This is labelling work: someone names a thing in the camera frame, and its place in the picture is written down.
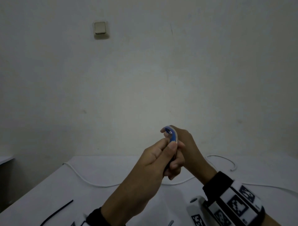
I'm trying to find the long white cable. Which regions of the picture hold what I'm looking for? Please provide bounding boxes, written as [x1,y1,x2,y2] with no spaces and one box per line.
[62,155,237,188]
[242,182,298,195]

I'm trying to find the blue handled tool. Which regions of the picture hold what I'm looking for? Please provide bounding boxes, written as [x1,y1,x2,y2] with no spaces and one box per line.
[162,126,180,175]

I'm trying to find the beige wall switch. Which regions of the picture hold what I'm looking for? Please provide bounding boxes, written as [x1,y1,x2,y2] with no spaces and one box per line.
[93,21,109,39]

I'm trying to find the black white marker wristband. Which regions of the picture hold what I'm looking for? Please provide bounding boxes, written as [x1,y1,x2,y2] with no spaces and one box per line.
[202,171,266,226]

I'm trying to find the person's right forearm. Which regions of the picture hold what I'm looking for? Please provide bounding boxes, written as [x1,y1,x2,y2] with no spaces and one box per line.
[262,212,283,226]

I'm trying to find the white side table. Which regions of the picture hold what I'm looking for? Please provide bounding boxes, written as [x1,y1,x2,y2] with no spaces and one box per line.
[0,156,15,166]

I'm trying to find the person's left forearm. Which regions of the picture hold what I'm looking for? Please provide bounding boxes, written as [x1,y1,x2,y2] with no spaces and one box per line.
[101,198,140,226]

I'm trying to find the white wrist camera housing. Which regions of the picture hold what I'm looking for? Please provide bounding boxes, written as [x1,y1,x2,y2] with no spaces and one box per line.
[186,196,209,226]

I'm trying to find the person's left hand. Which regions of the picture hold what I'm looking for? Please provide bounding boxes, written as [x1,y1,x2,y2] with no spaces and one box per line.
[104,138,179,211]

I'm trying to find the person's right hand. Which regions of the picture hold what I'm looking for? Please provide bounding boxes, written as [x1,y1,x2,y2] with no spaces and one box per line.
[160,125,217,187]

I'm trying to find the black wrist strap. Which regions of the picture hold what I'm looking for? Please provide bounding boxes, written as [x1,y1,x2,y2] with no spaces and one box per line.
[70,207,105,226]

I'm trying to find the thin black cable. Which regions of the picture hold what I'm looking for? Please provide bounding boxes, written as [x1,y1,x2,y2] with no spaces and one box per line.
[40,199,74,226]

